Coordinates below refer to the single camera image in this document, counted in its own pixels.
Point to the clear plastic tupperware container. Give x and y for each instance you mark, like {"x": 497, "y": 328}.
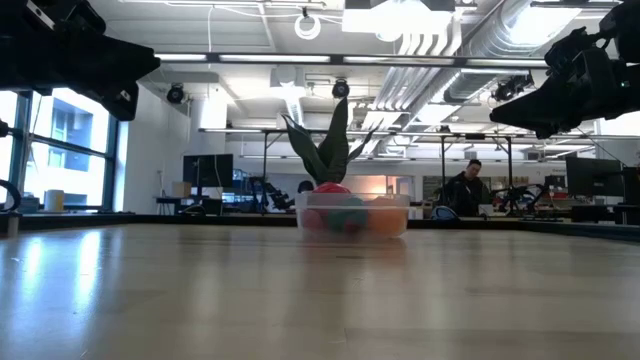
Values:
{"x": 380, "y": 201}

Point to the white potted plant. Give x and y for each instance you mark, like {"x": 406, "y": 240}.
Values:
{"x": 150, "y": 220}

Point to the green toy bell pepper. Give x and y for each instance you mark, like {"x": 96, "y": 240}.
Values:
{"x": 350, "y": 220}

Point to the large red toy fruit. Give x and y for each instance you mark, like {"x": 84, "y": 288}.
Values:
{"x": 331, "y": 188}

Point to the long ceiling light bar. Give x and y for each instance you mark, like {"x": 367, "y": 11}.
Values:
{"x": 275, "y": 58}

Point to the silver ventilation duct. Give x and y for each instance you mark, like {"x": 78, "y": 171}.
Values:
{"x": 500, "y": 30}

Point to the dark window frame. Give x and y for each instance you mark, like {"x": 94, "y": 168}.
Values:
{"x": 20, "y": 150}

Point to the white ceiling light panel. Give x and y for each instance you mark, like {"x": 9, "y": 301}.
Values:
{"x": 397, "y": 20}

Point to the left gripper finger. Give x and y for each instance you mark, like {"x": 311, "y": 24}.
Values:
{"x": 130, "y": 52}
{"x": 126, "y": 102}

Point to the black ceiling camera cluster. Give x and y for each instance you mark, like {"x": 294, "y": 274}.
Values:
{"x": 510, "y": 87}

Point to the dark blue round object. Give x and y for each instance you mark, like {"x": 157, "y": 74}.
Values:
{"x": 444, "y": 214}

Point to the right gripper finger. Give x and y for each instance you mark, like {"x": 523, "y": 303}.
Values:
{"x": 545, "y": 132}
{"x": 545, "y": 112}

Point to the person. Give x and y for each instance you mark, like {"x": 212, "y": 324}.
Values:
{"x": 465, "y": 187}

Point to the black computer monitor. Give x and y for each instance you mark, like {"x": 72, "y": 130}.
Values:
{"x": 207, "y": 170}
{"x": 631, "y": 185}
{"x": 592, "y": 176}

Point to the background black robot arm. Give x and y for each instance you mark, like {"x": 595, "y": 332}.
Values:
{"x": 517, "y": 196}
{"x": 275, "y": 194}

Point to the cardboard box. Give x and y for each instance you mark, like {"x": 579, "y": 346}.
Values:
{"x": 181, "y": 189}

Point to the black metal workstation frame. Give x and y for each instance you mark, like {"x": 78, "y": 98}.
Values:
{"x": 443, "y": 170}

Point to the black ceiling spotlight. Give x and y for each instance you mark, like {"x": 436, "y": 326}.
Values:
{"x": 175, "y": 94}
{"x": 340, "y": 89}

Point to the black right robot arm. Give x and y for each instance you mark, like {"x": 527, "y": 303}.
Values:
{"x": 630, "y": 30}

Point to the round orange toy fruit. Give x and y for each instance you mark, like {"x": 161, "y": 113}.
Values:
{"x": 387, "y": 221}

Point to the white cylinder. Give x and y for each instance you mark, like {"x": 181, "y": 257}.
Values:
{"x": 54, "y": 200}

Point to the green snake plant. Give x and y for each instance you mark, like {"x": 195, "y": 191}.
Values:
{"x": 327, "y": 150}

